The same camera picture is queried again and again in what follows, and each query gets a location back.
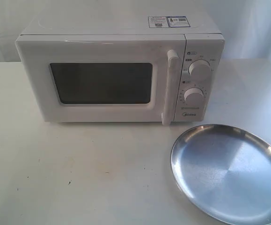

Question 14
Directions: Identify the white microwave door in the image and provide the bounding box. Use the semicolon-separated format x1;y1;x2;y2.
15;34;186;125

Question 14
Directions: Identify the white microwave oven body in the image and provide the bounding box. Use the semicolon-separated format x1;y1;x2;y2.
21;12;225;122

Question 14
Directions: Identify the lower white control knob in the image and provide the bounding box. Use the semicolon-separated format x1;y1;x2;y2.
183;88;204;105

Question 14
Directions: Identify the white control knob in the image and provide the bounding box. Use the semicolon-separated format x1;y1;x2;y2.
188;60;212;80
183;88;204;105

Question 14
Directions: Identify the upper white control knob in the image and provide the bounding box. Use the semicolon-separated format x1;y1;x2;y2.
188;60;212;80

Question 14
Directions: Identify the blue white label sticker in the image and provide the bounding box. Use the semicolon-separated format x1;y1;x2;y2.
148;16;190;28

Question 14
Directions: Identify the round stainless steel plate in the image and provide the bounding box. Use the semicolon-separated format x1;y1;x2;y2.
170;124;271;225

